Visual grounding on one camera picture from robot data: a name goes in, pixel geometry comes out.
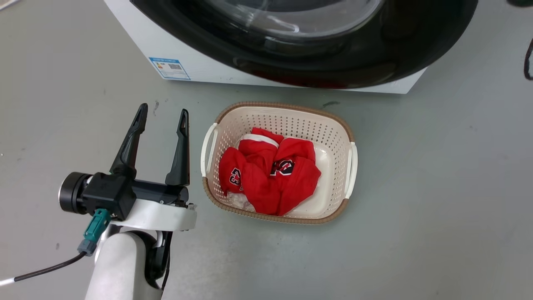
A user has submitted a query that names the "white washing machine body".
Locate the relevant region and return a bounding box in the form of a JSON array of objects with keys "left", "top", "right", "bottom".
[{"left": 103, "top": 0, "right": 428, "bottom": 95}]

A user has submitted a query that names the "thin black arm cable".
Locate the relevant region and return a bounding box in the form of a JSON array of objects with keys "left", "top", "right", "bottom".
[{"left": 160, "top": 231, "right": 173, "bottom": 292}]

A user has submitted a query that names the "blue white energy label sticker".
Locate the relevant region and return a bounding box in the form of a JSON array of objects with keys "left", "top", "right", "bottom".
[{"left": 149, "top": 57, "right": 191, "bottom": 80}]

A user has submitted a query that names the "white cloth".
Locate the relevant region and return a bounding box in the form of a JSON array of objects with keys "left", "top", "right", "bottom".
[{"left": 226, "top": 193, "right": 255, "bottom": 212}]

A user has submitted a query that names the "beige perforated plastic laundry basket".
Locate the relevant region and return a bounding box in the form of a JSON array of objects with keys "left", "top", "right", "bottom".
[{"left": 200, "top": 101, "right": 359, "bottom": 225}]

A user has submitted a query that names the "black cable with teal connector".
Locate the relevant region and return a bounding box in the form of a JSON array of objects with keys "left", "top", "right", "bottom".
[{"left": 0, "top": 208, "right": 112, "bottom": 286}]

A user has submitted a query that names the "red sports jersey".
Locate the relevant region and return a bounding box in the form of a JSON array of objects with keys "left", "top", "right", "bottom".
[{"left": 219, "top": 127, "right": 322, "bottom": 216}]

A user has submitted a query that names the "black cord loop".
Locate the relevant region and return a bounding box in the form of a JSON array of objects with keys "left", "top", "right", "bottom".
[{"left": 523, "top": 38, "right": 533, "bottom": 81}]

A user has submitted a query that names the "white front-load washing machine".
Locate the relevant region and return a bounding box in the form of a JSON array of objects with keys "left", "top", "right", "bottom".
[{"left": 130, "top": 0, "right": 479, "bottom": 89}]

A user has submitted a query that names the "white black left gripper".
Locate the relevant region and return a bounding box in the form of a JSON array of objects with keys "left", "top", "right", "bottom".
[{"left": 109, "top": 103, "right": 197, "bottom": 232}]

